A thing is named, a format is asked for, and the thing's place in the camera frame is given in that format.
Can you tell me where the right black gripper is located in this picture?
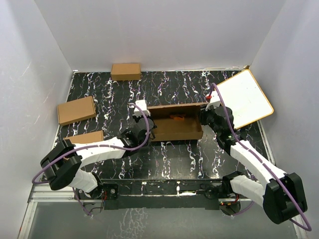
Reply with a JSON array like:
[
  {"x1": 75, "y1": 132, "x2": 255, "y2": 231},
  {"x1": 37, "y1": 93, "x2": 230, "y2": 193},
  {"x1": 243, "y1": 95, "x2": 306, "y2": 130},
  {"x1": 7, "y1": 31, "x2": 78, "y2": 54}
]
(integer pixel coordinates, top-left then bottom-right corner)
[{"x1": 197, "y1": 103, "x2": 221, "y2": 135}]

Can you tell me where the folded cardboard box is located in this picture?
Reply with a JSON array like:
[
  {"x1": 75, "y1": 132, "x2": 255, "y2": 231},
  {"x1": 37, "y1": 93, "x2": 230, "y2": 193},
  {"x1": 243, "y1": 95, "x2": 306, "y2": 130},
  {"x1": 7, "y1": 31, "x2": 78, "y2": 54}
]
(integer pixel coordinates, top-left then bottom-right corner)
[
  {"x1": 111, "y1": 63, "x2": 141, "y2": 81},
  {"x1": 64, "y1": 130, "x2": 104, "y2": 144},
  {"x1": 57, "y1": 96, "x2": 97, "y2": 126}
]

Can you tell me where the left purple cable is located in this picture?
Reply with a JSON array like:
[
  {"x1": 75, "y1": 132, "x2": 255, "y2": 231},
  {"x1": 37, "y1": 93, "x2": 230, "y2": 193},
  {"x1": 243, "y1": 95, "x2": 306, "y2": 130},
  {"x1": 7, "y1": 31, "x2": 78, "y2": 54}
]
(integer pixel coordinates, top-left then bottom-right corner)
[{"x1": 32, "y1": 102, "x2": 152, "y2": 216}]

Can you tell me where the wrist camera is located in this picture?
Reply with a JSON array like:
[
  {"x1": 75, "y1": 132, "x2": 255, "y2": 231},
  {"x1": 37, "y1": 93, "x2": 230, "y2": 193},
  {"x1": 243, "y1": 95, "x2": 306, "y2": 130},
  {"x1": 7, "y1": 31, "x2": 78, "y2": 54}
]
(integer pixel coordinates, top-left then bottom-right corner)
[
  {"x1": 205, "y1": 91, "x2": 221, "y2": 111},
  {"x1": 133, "y1": 100, "x2": 151, "y2": 117}
]

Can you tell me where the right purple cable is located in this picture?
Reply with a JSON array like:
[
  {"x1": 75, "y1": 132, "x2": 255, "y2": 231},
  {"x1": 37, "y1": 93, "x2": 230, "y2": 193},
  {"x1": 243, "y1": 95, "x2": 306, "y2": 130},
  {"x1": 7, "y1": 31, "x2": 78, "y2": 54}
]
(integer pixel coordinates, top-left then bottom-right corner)
[{"x1": 210, "y1": 83, "x2": 313, "y2": 232}]

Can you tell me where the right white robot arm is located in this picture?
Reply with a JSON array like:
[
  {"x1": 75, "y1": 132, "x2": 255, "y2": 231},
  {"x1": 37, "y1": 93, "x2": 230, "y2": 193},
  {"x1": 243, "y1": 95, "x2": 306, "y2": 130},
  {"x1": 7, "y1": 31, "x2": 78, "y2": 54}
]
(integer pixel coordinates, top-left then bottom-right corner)
[{"x1": 198, "y1": 105, "x2": 308, "y2": 224}]

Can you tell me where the orange toy truck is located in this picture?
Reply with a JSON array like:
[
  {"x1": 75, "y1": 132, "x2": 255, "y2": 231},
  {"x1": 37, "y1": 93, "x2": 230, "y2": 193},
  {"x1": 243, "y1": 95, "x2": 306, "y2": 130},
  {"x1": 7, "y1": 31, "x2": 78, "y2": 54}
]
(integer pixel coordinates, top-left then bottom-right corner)
[{"x1": 169, "y1": 114, "x2": 185, "y2": 121}]

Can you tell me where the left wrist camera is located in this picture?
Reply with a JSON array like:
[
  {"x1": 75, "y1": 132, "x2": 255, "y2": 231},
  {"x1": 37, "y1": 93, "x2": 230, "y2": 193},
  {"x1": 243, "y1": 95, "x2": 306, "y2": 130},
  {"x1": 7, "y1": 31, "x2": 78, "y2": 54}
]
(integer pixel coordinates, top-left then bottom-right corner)
[{"x1": 133, "y1": 100, "x2": 151, "y2": 117}]

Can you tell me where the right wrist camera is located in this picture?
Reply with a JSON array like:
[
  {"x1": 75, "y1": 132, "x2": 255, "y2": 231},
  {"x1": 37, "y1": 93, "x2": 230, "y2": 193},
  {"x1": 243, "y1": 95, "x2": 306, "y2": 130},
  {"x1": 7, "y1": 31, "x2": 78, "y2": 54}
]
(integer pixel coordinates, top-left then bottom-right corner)
[{"x1": 205, "y1": 91, "x2": 221, "y2": 111}]

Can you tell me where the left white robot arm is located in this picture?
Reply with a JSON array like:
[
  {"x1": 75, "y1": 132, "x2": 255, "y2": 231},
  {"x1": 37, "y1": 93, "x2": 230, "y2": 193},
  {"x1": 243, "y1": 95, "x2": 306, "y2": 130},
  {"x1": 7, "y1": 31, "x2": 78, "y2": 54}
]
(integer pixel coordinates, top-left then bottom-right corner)
[{"x1": 40, "y1": 116, "x2": 156, "y2": 199}]

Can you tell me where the large cardboard box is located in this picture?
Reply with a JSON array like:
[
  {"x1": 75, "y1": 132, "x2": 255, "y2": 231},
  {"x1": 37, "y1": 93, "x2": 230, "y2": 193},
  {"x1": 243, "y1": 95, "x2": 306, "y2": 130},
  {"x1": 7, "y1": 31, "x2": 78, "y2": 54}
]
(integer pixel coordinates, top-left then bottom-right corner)
[{"x1": 148, "y1": 103, "x2": 206, "y2": 142}]

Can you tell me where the aluminium frame rail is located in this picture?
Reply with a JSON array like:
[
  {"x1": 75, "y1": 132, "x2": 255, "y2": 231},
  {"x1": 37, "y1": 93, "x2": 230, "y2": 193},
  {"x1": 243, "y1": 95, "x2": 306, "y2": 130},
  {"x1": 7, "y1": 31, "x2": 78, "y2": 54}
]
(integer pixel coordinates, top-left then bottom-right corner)
[{"x1": 18, "y1": 120, "x2": 308, "y2": 239}]

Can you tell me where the folded cardboard box front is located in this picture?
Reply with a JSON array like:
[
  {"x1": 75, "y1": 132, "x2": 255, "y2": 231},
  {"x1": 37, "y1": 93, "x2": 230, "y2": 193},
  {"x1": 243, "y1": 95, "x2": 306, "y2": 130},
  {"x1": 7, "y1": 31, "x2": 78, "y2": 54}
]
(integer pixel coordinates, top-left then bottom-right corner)
[{"x1": 64, "y1": 130, "x2": 104, "y2": 144}]

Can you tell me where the folded cardboard box left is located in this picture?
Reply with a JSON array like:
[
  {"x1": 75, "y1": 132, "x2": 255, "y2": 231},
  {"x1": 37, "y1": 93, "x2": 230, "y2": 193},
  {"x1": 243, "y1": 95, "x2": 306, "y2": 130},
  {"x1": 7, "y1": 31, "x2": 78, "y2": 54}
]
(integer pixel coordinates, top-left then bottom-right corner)
[{"x1": 57, "y1": 96, "x2": 97, "y2": 126}]

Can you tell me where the folded cardboard box back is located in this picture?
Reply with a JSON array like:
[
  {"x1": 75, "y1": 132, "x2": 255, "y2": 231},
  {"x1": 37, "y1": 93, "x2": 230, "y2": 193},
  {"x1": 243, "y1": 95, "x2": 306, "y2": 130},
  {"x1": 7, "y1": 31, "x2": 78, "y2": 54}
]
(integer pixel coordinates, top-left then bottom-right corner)
[{"x1": 111, "y1": 63, "x2": 141, "y2": 81}]

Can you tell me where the white board yellow rim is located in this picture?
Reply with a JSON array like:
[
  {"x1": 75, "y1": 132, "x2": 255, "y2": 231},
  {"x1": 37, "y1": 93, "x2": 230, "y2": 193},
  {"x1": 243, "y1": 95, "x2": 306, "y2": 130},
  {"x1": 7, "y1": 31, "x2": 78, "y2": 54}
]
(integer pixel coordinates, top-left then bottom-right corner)
[{"x1": 217, "y1": 69, "x2": 274, "y2": 129}]

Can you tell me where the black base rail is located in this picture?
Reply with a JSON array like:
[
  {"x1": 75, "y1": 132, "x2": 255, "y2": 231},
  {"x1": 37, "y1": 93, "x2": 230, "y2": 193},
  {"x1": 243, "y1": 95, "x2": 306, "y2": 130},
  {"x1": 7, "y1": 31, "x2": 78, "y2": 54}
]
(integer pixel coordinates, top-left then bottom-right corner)
[{"x1": 76, "y1": 179, "x2": 250, "y2": 215}]

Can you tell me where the purple cable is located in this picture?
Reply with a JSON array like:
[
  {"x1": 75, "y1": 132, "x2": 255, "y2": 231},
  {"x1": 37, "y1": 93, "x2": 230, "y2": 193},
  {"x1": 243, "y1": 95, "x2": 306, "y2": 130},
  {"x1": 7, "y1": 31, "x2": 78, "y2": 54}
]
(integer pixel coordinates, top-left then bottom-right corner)
[
  {"x1": 32, "y1": 102, "x2": 152, "y2": 216},
  {"x1": 210, "y1": 83, "x2": 313, "y2": 232}
]

